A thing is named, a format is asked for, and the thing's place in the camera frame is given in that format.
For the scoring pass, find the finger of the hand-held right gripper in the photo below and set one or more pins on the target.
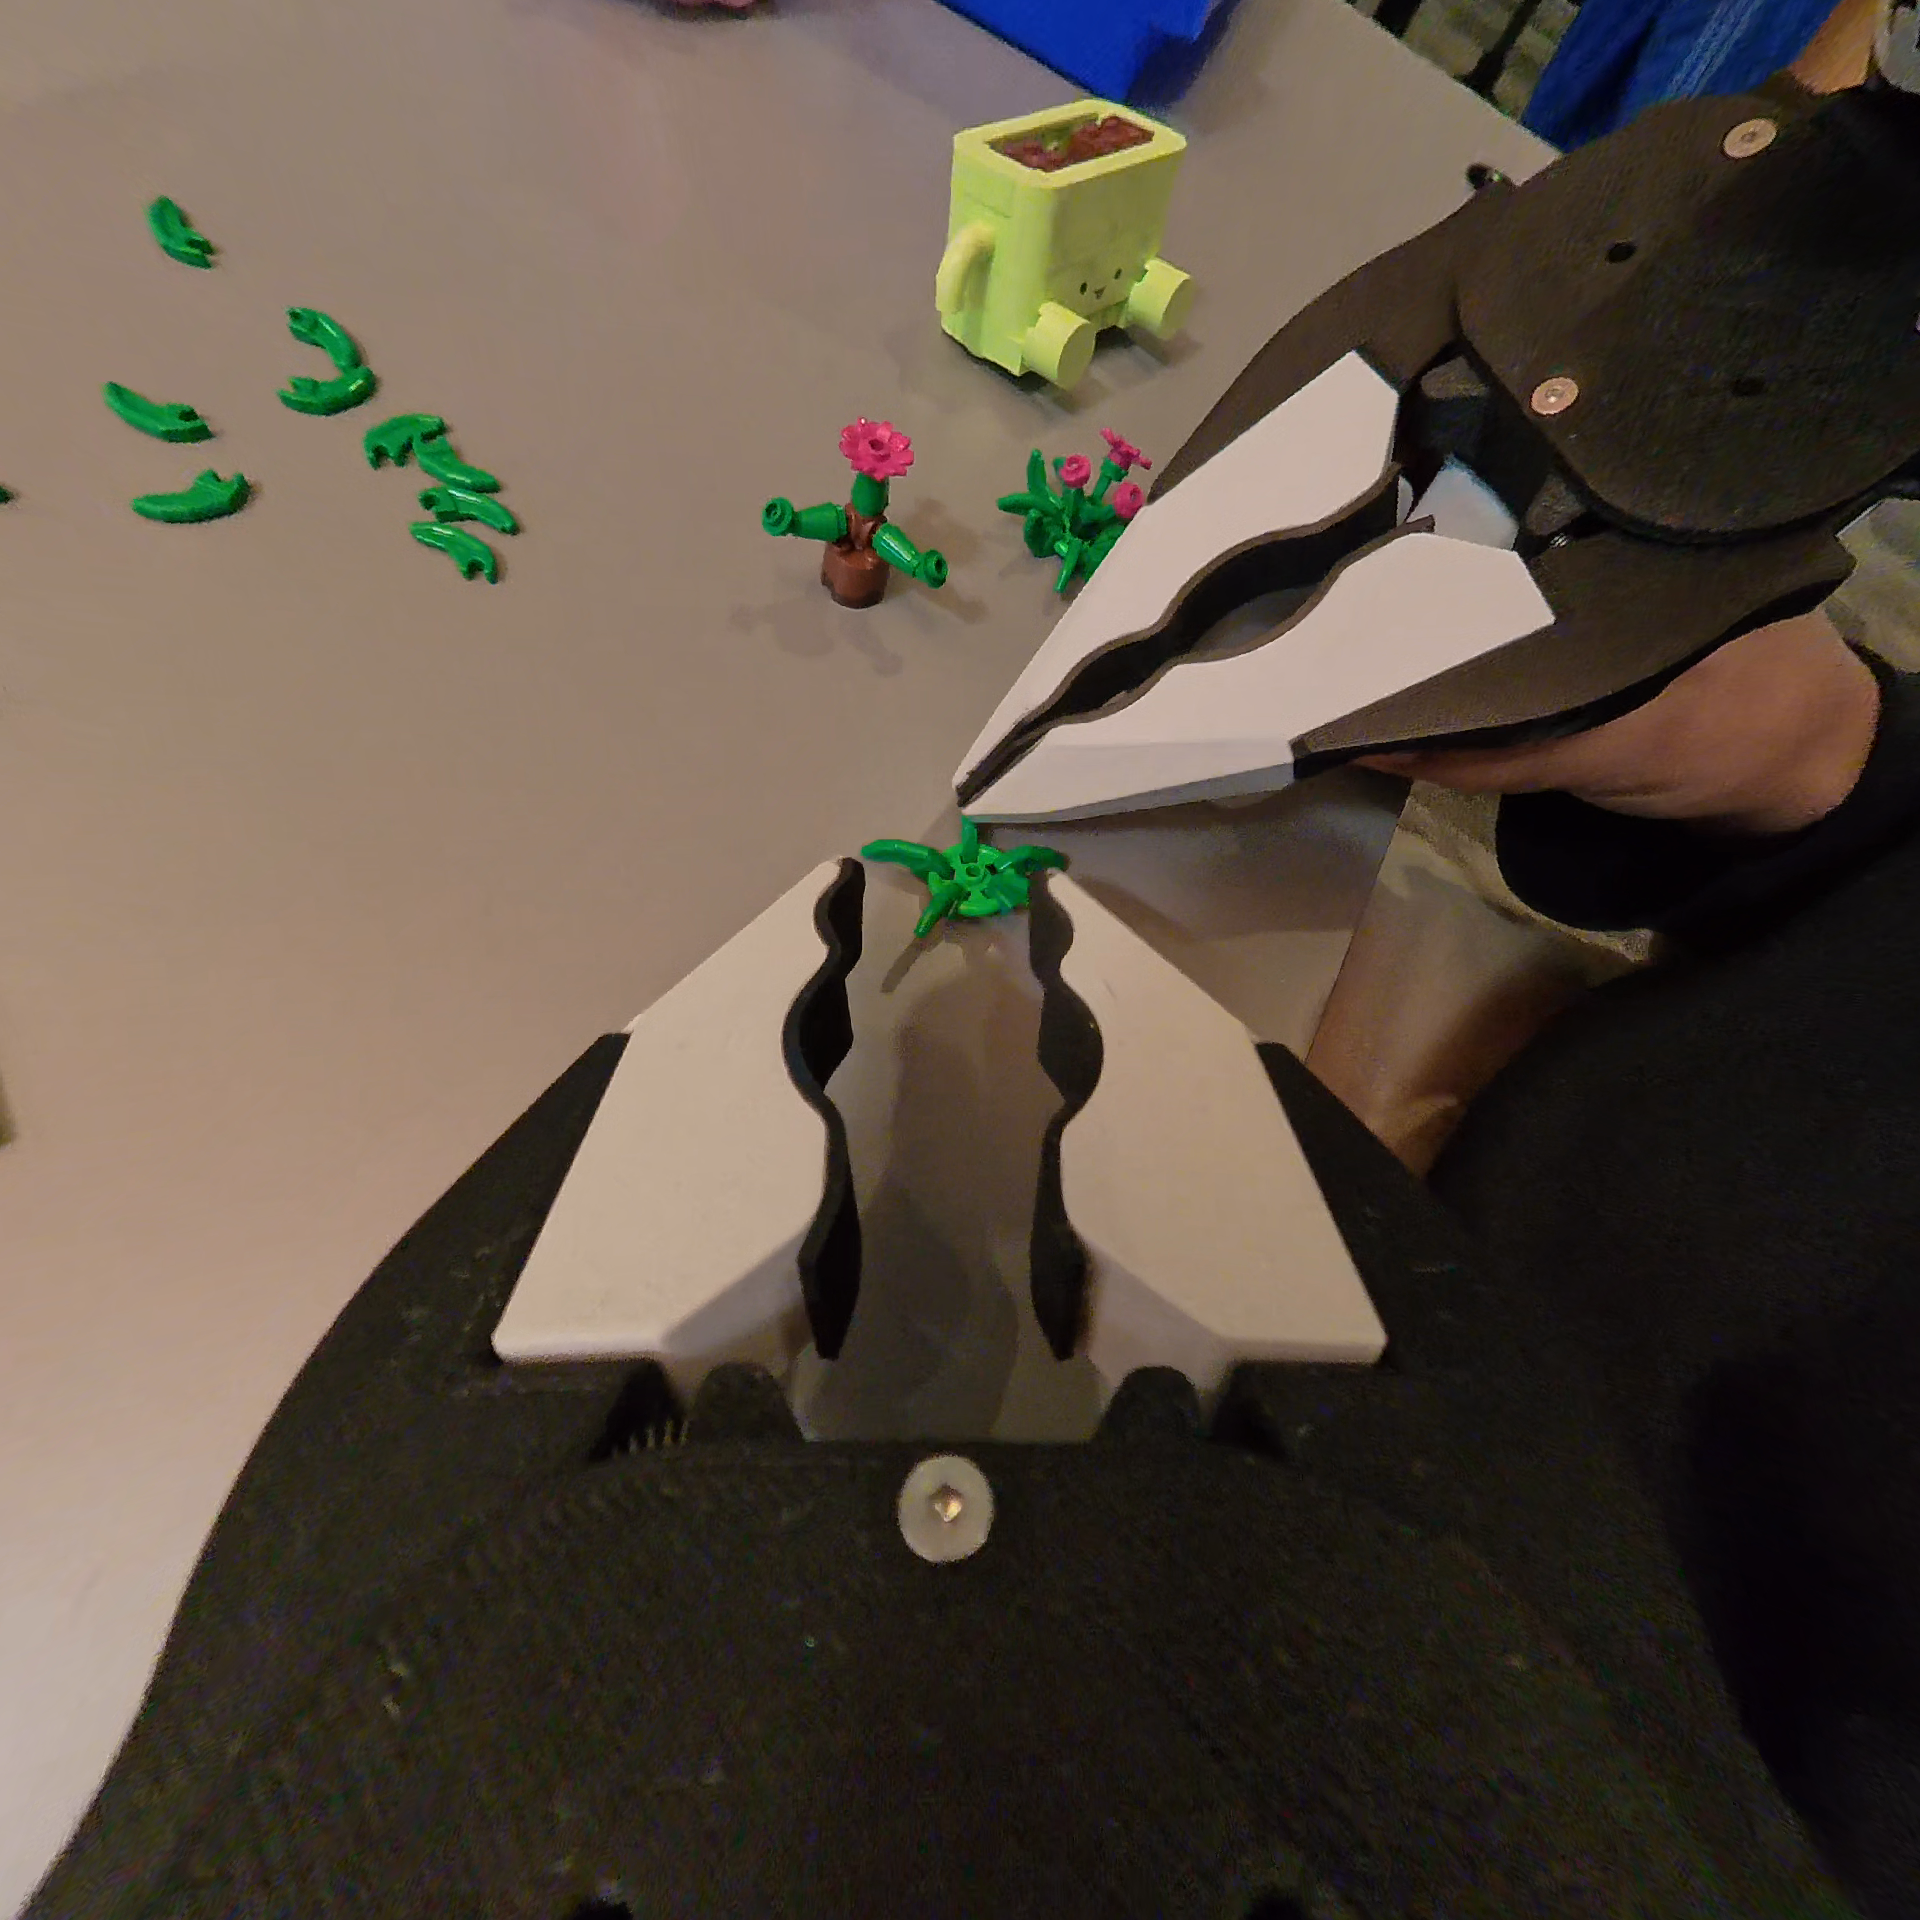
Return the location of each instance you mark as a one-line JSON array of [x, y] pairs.
[[1349, 676], [1276, 464]]

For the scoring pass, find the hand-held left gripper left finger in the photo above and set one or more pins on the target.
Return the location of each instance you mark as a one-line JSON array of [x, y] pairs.
[[674, 1171]]

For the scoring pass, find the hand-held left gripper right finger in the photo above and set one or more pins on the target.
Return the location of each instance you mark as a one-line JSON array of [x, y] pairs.
[[1200, 1171]]

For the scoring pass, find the green star-shaped toy stem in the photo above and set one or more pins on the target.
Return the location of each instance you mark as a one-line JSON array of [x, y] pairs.
[[971, 885]]

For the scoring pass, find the person's right forearm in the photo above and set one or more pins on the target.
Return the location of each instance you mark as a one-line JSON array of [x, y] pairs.
[[1724, 902]]

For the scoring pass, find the person's right hand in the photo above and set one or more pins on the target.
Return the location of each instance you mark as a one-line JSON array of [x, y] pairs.
[[1681, 765]]

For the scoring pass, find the person's tan pants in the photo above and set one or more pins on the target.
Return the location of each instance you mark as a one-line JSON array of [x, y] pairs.
[[1388, 1080]]

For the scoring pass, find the green toy bush pink flowers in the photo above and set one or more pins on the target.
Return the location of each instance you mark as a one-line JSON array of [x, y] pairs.
[[1068, 517]]

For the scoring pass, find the blue fabric item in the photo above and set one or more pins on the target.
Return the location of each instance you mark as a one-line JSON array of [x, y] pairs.
[[1664, 53]]

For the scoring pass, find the lime green toy planter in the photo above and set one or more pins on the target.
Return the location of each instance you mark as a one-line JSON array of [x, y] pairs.
[[1050, 241]]

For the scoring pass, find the blue plastic bin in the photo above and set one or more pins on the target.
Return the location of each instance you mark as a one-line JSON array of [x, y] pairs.
[[1096, 37]]

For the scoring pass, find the person's black jacket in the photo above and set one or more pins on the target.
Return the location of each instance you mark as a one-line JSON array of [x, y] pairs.
[[1769, 1277]]

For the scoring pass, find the group of green toy leaves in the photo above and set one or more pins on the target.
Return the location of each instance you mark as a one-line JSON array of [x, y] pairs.
[[188, 503]]

